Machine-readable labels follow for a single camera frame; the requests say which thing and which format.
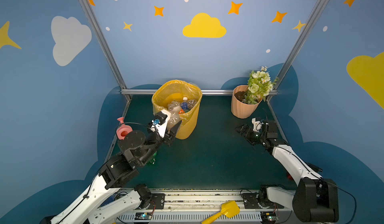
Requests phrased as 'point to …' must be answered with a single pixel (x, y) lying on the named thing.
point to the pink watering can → (123, 130)
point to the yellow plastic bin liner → (177, 90)
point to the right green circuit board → (268, 216)
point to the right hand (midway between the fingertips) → (240, 130)
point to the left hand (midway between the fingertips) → (175, 117)
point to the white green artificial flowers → (259, 86)
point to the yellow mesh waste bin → (174, 90)
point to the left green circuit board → (143, 216)
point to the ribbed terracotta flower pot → (239, 109)
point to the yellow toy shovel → (229, 209)
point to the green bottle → (152, 161)
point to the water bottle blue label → (184, 105)
